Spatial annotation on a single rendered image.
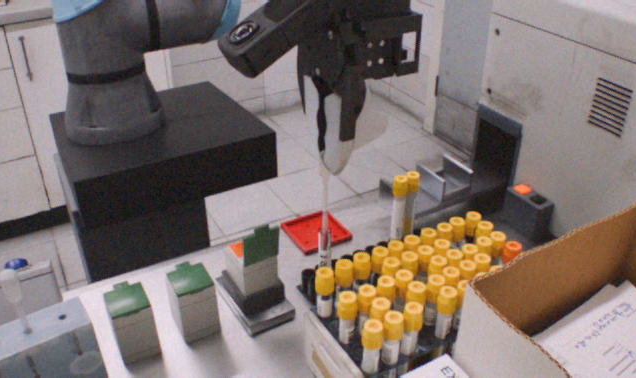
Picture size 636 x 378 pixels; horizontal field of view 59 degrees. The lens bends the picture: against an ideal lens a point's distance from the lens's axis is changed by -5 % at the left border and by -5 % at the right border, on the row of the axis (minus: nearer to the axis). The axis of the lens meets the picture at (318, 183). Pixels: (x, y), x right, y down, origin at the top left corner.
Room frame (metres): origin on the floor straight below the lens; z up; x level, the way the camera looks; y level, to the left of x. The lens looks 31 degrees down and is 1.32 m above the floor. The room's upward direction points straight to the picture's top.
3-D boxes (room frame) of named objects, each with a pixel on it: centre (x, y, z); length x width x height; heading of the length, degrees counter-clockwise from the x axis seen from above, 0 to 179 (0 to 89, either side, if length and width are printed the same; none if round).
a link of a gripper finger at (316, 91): (0.50, -0.02, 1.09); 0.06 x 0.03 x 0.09; 120
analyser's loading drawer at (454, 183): (0.67, -0.18, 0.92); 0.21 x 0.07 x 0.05; 119
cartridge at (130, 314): (0.41, 0.19, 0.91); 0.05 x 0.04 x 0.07; 29
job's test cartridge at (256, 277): (0.48, 0.07, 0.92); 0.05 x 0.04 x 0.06; 32
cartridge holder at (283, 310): (0.48, 0.07, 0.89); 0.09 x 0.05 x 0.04; 32
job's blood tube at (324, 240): (0.47, -0.01, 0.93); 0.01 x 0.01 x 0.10; 30
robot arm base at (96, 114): (0.80, 0.31, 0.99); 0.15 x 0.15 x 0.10
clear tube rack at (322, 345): (0.40, -0.10, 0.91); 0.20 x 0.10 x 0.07; 119
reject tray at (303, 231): (0.61, 0.00, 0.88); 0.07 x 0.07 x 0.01; 29
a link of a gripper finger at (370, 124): (0.47, -0.04, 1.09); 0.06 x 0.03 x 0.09; 120
